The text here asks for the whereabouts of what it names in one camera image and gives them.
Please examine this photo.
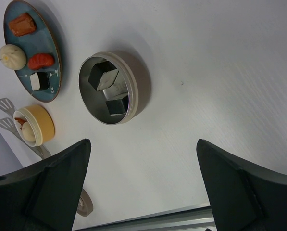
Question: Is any small black white sushi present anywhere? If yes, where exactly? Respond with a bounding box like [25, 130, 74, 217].
[29, 72, 50, 91]

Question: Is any grey lunch box lid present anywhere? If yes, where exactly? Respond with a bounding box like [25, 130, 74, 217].
[77, 189, 94, 217]

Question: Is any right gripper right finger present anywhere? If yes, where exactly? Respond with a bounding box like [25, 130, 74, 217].
[196, 139, 287, 231]

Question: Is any white steamed bun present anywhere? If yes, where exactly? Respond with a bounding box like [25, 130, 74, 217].
[0, 44, 27, 71]
[21, 122, 36, 142]

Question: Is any yellow lunch box container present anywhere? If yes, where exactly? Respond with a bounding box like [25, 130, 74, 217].
[13, 104, 55, 147]

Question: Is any red sausage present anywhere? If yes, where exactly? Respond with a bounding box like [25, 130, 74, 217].
[27, 53, 55, 70]

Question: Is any brown roasted meat piece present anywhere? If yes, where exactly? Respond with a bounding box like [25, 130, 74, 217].
[8, 13, 37, 37]

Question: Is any blue ceramic plate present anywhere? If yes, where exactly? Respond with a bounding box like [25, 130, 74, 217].
[3, 0, 62, 103]

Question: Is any grey steel lunch box container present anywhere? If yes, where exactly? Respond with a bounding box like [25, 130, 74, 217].
[78, 51, 151, 125]

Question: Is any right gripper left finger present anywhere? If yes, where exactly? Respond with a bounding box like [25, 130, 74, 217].
[0, 139, 91, 231]

